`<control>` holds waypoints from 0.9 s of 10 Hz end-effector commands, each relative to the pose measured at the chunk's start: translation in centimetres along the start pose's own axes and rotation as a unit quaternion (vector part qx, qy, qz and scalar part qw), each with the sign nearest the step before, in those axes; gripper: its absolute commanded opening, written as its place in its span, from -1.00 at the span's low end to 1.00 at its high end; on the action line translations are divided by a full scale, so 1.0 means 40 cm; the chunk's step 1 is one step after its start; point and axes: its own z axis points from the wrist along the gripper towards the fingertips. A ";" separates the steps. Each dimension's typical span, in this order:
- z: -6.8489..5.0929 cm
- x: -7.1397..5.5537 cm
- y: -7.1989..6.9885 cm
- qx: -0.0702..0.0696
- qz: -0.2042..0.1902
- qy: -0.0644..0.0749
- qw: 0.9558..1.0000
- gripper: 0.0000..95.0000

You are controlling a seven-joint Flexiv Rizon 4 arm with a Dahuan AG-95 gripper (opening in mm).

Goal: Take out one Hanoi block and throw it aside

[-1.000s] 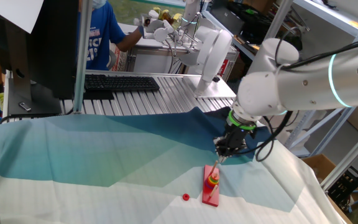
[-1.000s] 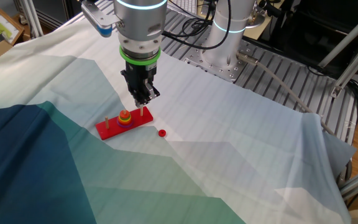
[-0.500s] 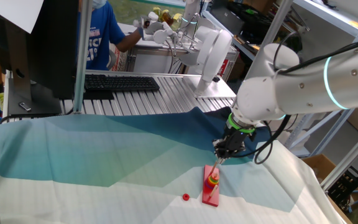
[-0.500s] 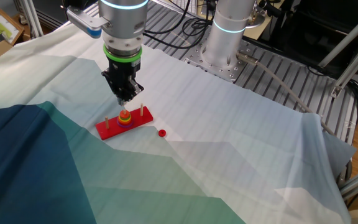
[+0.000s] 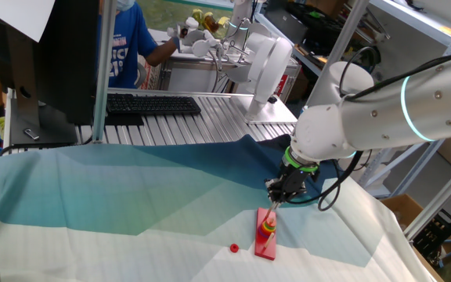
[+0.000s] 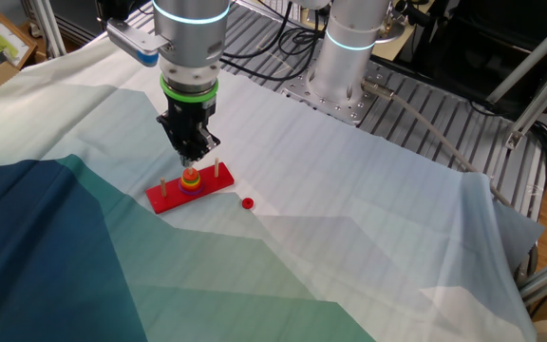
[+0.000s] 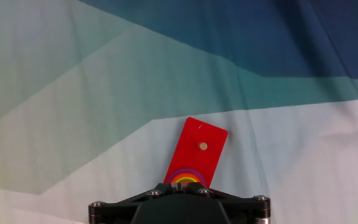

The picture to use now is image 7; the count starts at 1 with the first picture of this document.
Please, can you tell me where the blue green white tablecloth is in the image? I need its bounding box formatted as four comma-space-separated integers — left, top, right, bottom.
0, 0, 358, 224

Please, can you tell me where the green Hanoi disc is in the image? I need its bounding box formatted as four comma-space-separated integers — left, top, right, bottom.
172, 175, 200, 185

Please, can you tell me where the red Hanoi base with pegs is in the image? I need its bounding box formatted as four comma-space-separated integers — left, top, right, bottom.
163, 116, 229, 189

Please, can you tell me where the yellow Hanoi disc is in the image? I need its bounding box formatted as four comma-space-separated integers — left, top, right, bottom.
174, 177, 198, 184

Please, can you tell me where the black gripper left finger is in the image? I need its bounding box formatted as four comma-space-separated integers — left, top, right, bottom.
88, 182, 180, 224

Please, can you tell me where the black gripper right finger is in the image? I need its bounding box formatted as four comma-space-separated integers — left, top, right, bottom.
178, 182, 272, 224

